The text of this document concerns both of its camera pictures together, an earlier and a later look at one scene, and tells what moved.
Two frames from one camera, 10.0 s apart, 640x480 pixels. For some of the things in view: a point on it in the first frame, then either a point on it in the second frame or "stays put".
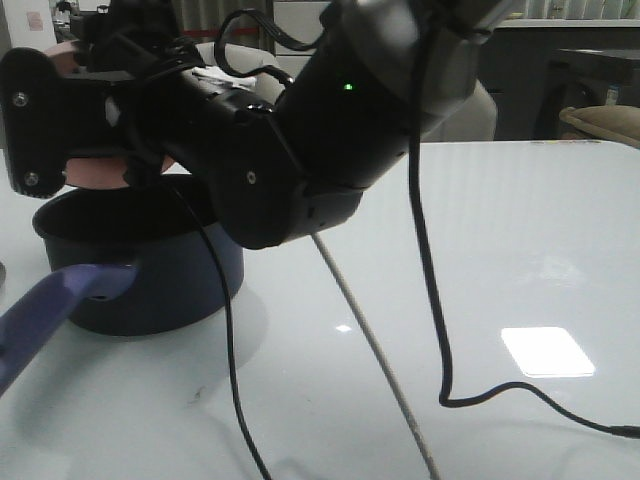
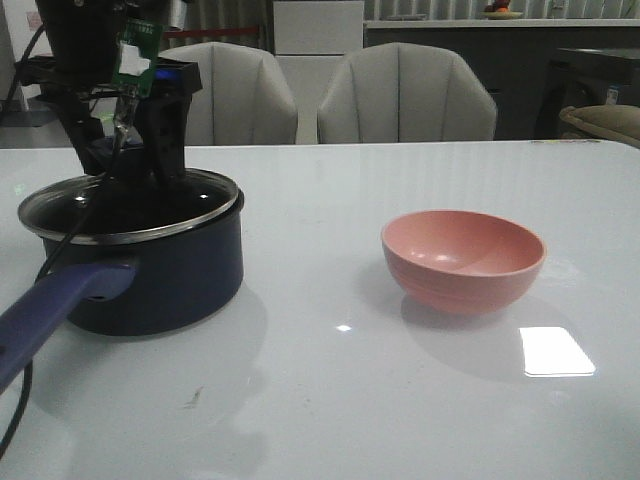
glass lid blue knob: (2, 274) to (122, 212)
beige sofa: (618, 122) stays put
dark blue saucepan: (122, 260) stays put
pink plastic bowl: (91, 172) to (460, 263)
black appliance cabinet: (584, 78) stays put
